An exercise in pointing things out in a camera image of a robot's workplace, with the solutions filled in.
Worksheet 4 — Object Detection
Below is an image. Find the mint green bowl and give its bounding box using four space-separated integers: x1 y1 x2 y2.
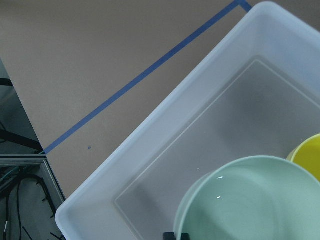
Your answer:
173 155 320 240

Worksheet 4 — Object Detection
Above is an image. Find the clear plastic storage box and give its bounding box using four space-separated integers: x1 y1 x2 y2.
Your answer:
56 1 320 240

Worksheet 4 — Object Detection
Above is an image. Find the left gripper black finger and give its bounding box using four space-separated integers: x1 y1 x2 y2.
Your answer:
162 231 191 240

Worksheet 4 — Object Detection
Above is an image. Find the yellow plastic cup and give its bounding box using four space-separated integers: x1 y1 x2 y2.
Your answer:
286 134 320 181

